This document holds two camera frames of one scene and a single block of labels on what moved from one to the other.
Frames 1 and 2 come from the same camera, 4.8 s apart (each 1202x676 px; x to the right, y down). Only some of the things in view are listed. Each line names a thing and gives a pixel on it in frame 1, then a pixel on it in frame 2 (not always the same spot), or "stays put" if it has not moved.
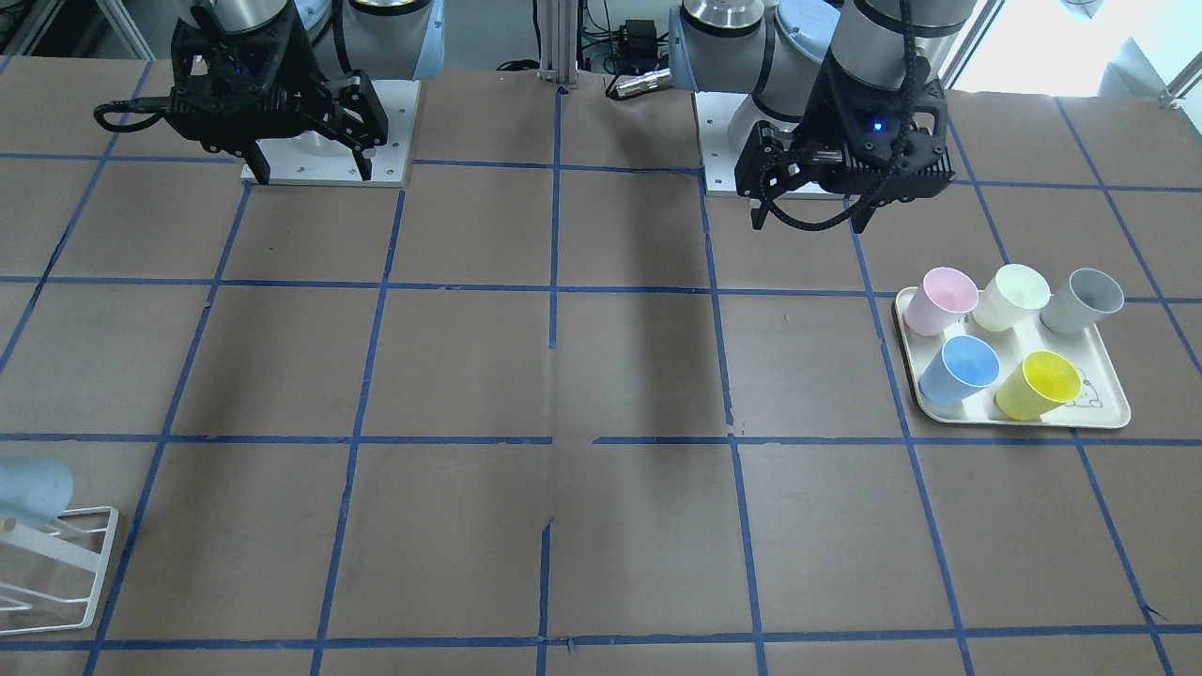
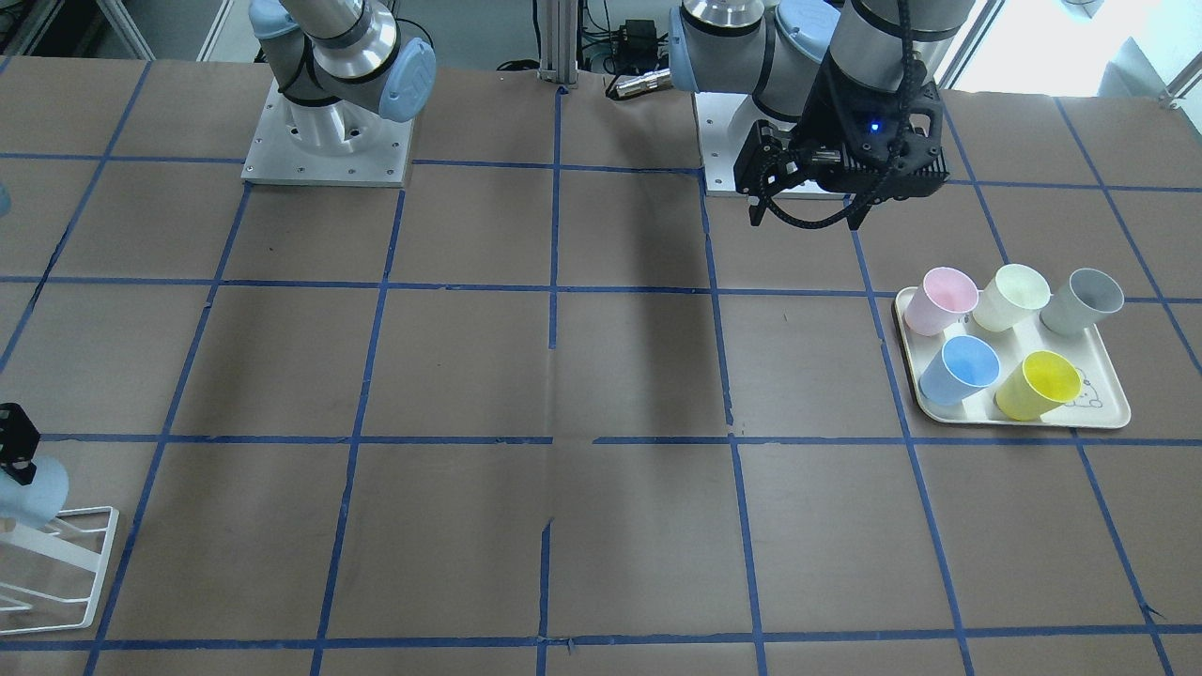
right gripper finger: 350,102 → 19,441
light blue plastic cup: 34,490 stays put
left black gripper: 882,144 stays put
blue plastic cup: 964,365 stays put
